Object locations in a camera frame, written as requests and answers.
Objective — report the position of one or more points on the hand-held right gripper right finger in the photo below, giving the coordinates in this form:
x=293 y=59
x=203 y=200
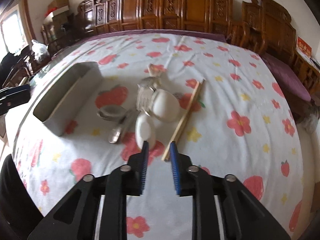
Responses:
x=175 y=170

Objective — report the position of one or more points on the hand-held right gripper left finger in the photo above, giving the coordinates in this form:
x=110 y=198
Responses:
x=143 y=167

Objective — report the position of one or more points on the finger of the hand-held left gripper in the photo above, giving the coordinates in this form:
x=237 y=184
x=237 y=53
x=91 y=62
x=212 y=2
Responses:
x=15 y=89
x=13 y=102

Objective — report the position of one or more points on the small white plastic spoon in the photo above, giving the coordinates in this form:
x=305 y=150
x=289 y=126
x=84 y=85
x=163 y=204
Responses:
x=145 y=130

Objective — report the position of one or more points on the metal spoon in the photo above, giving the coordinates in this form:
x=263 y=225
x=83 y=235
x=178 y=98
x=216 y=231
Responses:
x=111 y=111
x=115 y=135

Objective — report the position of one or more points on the wooden chopstick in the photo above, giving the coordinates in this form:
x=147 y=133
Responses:
x=186 y=110
x=191 y=107

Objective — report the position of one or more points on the white ceramic spoon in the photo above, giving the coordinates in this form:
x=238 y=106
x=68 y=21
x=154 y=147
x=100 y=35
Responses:
x=165 y=103

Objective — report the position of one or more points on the ribbed metal utensil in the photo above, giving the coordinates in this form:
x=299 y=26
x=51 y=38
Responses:
x=143 y=100

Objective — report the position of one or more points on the rectangular metal utensil container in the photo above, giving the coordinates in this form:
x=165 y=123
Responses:
x=82 y=86

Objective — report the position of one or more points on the dark wooden chair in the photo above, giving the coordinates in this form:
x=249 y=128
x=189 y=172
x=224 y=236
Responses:
x=17 y=65

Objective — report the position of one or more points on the white plastic bag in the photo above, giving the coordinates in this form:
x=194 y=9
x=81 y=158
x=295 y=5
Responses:
x=39 y=50

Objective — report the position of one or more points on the window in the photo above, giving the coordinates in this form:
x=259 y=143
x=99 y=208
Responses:
x=12 y=32

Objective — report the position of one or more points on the dark wooden cabinet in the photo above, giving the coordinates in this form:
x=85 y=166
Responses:
x=62 y=35

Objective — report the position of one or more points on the floral strawberry bed sheet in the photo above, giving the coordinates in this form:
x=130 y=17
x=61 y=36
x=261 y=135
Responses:
x=225 y=100

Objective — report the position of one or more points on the person's dark clothing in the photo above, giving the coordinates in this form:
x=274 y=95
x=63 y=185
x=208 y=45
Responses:
x=15 y=195

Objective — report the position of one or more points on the cardboard box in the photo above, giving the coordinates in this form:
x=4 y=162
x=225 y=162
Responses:
x=58 y=3

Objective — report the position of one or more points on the grey fluffy thing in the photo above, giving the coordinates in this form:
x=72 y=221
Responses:
x=311 y=118

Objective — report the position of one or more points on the carved wooden bench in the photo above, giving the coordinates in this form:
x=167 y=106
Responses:
x=190 y=7

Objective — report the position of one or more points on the carved wooden armchair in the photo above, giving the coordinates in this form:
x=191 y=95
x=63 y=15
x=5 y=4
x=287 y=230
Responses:
x=270 y=27

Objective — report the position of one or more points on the red printed box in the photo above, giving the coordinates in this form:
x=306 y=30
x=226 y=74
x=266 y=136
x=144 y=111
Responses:
x=303 y=46

